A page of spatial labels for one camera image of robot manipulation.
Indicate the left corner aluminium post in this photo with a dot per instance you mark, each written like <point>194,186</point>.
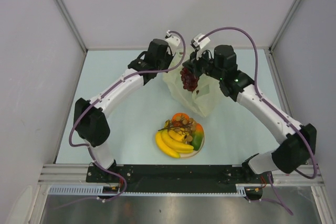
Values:
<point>71,24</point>

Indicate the yellow fake banana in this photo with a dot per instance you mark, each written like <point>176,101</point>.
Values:
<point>167,145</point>

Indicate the red fake grape bunch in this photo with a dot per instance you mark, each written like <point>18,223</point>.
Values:
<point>189,80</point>

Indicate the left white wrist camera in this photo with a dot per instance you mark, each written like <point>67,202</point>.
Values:
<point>172,41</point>

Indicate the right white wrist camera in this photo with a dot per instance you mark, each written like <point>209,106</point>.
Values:
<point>200,42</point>

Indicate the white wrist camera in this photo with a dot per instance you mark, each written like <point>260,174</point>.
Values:
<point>200,42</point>
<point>172,41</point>

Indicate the cream plate with branch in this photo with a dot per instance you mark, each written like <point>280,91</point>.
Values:
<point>189,153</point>

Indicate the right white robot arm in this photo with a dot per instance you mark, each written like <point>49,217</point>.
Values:
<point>297,142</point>

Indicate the brown fake grape bunch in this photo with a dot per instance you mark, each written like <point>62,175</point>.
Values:
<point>187,128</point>

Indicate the green fake fruit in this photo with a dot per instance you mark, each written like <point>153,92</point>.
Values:
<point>197,137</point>

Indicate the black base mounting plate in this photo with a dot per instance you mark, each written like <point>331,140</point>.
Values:
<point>188,176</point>

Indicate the yellow fake bell pepper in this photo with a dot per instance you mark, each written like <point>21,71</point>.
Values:
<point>178,136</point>

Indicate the white slotted cable duct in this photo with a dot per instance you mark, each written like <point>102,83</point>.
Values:
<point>108,191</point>

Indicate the right corner aluminium post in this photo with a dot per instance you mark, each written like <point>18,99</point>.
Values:
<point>285,23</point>

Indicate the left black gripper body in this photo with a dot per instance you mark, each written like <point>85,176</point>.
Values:
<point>163,64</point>

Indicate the corner aluminium post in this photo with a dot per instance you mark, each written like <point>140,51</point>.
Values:
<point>285,23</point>
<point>71,24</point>

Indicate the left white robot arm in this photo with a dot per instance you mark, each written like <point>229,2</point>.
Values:
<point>91,116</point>

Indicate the orange fake fruit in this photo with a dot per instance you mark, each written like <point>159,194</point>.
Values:
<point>180,118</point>

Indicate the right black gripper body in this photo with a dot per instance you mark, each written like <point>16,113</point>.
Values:
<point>205,66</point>

